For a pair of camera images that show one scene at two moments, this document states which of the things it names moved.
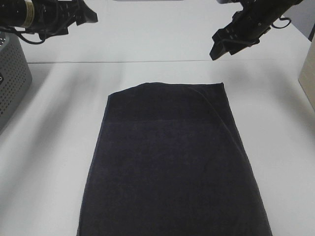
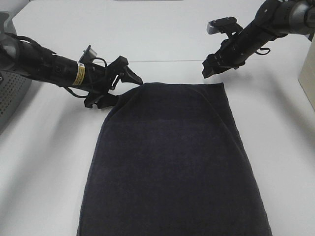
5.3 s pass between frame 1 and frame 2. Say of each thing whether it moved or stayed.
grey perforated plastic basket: stayed
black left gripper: moved
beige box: stayed
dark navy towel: stayed
